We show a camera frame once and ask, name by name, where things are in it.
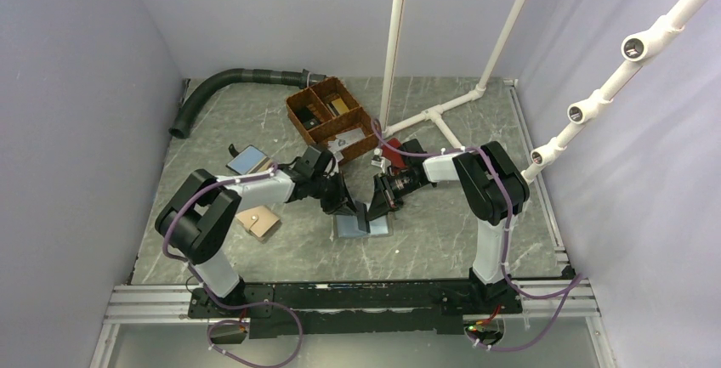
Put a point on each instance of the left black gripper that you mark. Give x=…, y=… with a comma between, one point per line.
x=337, y=203

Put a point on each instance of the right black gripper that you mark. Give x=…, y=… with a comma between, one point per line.
x=382, y=202

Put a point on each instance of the grey leather card holder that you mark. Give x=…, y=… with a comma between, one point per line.
x=359, y=225

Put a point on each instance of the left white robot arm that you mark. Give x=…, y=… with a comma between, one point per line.
x=196, y=220

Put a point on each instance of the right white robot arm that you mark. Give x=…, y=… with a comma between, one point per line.
x=492, y=185

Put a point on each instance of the cards in basket front compartment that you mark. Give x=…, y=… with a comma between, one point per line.
x=345, y=139

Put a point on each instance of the black card in basket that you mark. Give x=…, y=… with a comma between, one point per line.
x=307, y=118

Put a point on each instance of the beige snap card holder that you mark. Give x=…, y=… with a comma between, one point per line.
x=259, y=222

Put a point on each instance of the gold card in basket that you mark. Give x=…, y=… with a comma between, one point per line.
x=337, y=107

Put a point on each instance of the open blue card wallet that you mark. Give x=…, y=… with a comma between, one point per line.
x=249, y=160

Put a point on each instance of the red leather wallet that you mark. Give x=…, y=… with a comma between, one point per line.
x=392, y=154

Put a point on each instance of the brown woven divided basket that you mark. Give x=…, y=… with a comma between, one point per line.
x=316, y=98

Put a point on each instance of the white PVC pipe frame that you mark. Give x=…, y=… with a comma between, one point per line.
x=444, y=38

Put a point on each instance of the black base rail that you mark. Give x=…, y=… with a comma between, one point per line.
x=276, y=309

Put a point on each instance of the white pipe camera boom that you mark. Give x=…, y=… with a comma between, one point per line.
x=638, y=50

